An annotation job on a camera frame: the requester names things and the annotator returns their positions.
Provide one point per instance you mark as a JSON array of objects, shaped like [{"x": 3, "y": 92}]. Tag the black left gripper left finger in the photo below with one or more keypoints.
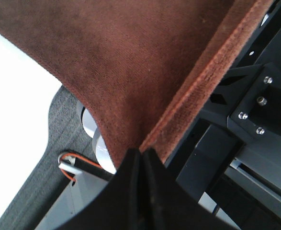
[{"x": 116, "y": 206}]

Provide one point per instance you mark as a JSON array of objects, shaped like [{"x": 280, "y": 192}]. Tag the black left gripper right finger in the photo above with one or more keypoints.
[{"x": 170, "y": 206}]

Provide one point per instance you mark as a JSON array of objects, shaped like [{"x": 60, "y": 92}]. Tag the brown towel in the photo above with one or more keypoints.
[{"x": 143, "y": 68}]

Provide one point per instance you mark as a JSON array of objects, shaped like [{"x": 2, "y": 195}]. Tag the grey robot head plate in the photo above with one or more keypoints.
[{"x": 46, "y": 182}]

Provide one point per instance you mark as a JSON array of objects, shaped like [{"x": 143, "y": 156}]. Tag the black robot torso frame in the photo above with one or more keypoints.
[{"x": 230, "y": 158}]

